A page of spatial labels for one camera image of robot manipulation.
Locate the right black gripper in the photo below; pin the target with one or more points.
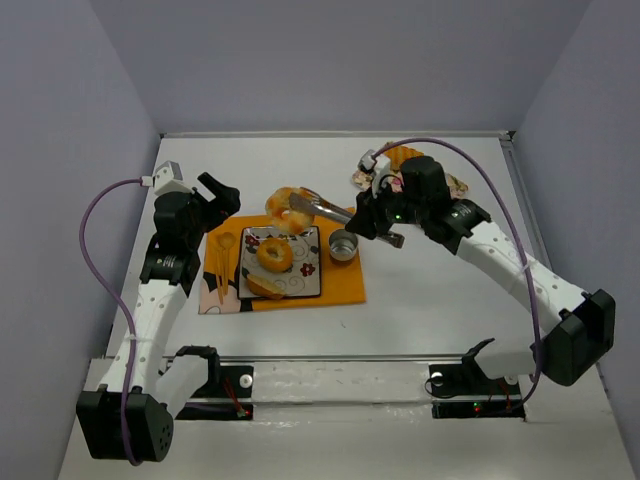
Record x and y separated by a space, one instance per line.
373 220

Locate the square floral ceramic plate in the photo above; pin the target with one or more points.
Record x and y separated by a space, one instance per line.
302 279

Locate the orange bagel bread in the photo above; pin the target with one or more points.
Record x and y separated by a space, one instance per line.
275 255

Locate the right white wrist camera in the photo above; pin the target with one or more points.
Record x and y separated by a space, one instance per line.
376 173

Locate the twisted knot bread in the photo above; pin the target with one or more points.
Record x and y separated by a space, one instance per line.
283 216

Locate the metal tongs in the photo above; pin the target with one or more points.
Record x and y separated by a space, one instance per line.
311 203

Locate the small metal cup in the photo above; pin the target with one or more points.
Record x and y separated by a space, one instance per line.
343 246

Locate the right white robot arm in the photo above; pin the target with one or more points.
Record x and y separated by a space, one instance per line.
576 328

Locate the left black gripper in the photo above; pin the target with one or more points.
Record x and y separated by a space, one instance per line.
209 203

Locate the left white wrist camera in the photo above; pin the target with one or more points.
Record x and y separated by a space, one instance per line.
167 178

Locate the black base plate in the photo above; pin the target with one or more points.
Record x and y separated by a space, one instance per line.
228 399
458 392

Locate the striped croissant bread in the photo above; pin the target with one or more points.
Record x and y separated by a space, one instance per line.
399 154

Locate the orange cloth placemat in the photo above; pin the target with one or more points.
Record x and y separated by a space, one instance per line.
340 284

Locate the brown bread slice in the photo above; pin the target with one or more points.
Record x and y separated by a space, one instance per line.
264 288

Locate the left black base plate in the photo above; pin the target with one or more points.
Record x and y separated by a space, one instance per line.
228 399

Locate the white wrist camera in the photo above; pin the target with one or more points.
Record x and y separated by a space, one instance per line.
376 173
167 178

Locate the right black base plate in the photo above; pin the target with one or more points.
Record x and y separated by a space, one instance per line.
458 392

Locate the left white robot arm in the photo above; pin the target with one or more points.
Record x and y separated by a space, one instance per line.
130 414

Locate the metal table rail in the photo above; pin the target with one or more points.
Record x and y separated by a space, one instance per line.
386 358

